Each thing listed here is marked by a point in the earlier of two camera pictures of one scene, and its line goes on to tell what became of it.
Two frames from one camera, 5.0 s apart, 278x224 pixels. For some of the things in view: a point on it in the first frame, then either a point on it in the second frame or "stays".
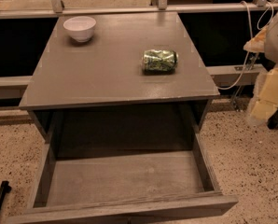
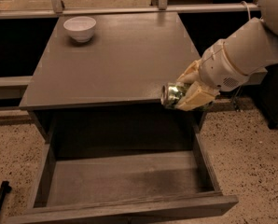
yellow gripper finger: x=271 y=91 -> x=196 y=96
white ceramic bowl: x=81 y=27 stays
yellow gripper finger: x=257 y=44 -> x=191 y=75
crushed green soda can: x=157 y=63 -> x=172 y=93
